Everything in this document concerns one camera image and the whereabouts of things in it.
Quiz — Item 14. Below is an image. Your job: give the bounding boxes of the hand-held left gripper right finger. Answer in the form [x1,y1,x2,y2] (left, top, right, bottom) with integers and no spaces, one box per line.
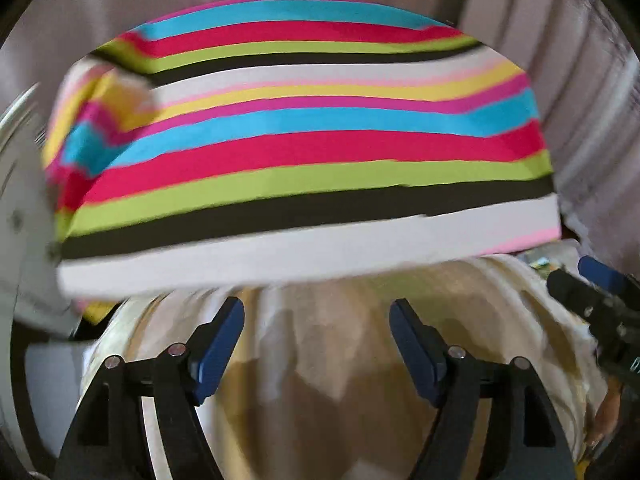
[389,299,578,480]

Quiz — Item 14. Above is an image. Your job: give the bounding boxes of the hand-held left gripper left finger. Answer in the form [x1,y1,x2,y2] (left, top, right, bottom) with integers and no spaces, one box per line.
[52,296,246,480]

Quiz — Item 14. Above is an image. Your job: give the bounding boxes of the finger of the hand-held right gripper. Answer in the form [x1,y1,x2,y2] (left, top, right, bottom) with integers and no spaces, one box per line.
[546,270,601,318]
[577,255,628,297]

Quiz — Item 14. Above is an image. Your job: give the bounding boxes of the pale crumpled bag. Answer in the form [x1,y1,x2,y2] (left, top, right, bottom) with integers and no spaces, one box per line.
[520,242,581,273]

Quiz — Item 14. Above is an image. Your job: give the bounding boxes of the striped velvet cushion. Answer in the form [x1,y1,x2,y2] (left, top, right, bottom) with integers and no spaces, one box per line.
[80,255,611,480]

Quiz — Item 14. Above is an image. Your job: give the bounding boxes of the white panel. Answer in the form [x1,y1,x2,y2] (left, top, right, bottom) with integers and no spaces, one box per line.
[20,340,96,461]

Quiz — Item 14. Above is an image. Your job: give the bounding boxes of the colourful striped cloth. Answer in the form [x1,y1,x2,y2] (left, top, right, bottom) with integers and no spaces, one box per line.
[42,0,563,323]

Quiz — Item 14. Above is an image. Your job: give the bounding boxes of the white dresser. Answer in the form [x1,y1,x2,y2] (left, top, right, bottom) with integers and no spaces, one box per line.
[0,85,81,336]

